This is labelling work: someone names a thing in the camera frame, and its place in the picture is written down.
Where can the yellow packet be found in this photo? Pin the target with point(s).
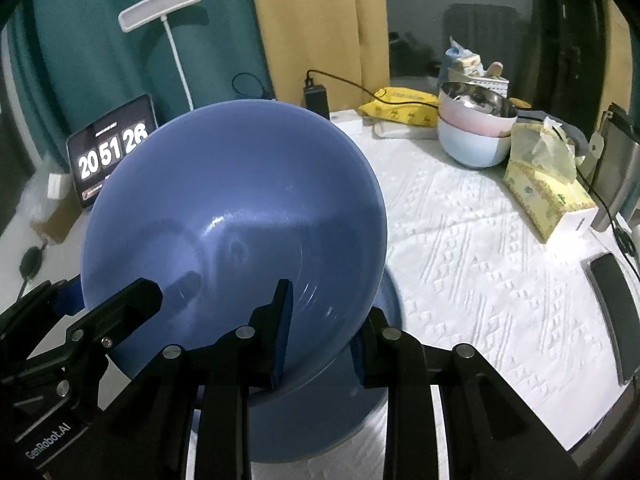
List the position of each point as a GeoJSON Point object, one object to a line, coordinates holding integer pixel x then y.
{"type": "Point", "coordinates": [400, 107]}

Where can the white desk lamp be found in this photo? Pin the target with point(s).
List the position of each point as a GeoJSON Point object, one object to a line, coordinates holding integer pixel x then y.
{"type": "Point", "coordinates": [160, 5]}

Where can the black charger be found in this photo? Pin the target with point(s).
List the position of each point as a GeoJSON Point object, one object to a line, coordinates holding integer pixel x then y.
{"type": "Point", "coordinates": [316, 100]}

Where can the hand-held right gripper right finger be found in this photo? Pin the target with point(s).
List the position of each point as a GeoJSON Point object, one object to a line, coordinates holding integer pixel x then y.
{"type": "Point", "coordinates": [357, 360]}

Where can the teal curtain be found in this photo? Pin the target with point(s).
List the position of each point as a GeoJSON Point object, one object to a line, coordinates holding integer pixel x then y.
{"type": "Point", "coordinates": [75, 35]}

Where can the grey thermos bottle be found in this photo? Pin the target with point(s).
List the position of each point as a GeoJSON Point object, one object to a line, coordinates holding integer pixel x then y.
{"type": "Point", "coordinates": [620, 170]}

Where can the white power strip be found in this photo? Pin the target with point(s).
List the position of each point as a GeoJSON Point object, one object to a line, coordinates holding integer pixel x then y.
{"type": "Point", "coordinates": [347, 122]}

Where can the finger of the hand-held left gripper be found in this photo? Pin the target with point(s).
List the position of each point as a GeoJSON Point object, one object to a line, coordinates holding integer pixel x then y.
{"type": "Point", "coordinates": [125, 310]}
{"type": "Point", "coordinates": [67, 292]}

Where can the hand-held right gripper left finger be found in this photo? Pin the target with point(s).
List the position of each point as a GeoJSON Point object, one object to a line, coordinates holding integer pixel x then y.
{"type": "Point", "coordinates": [280, 330]}

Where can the steel bowl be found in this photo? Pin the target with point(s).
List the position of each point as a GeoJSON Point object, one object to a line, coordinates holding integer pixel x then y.
{"type": "Point", "coordinates": [475, 100]}

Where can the tablet with clock display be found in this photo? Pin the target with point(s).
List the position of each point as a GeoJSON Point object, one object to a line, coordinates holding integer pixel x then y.
{"type": "Point", "coordinates": [100, 160]}

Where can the yellow tissue pack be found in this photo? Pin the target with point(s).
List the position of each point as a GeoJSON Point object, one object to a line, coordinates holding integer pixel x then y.
{"type": "Point", "coordinates": [540, 195]}

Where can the light blue bowl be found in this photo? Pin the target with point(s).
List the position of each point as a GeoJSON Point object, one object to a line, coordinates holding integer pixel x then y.
{"type": "Point", "coordinates": [470, 150]}

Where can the pale carton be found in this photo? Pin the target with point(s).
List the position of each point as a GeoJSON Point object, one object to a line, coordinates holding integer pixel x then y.
{"type": "Point", "coordinates": [467, 62]}

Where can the brown cardboard box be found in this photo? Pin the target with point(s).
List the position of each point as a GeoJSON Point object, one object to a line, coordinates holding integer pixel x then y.
{"type": "Point", "coordinates": [55, 225]}

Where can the yellow curtain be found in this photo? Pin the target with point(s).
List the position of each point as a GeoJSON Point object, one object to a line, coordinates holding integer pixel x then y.
{"type": "Point", "coordinates": [310, 20]}

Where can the dark glass window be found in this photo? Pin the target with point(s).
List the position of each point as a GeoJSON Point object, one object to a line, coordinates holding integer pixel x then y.
{"type": "Point", "coordinates": [425, 10]}

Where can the white flat packet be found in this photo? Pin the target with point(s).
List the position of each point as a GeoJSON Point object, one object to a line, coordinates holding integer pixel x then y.
{"type": "Point", "coordinates": [400, 132]}

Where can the pale pink bowl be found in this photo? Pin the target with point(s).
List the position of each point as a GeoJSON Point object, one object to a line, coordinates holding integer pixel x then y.
{"type": "Point", "coordinates": [460, 120]}

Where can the black phone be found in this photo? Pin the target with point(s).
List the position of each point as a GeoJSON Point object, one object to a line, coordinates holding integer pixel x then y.
{"type": "Point", "coordinates": [612, 310]}

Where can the small white box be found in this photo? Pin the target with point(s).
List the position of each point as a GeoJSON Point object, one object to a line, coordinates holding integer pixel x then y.
{"type": "Point", "coordinates": [59, 187]}

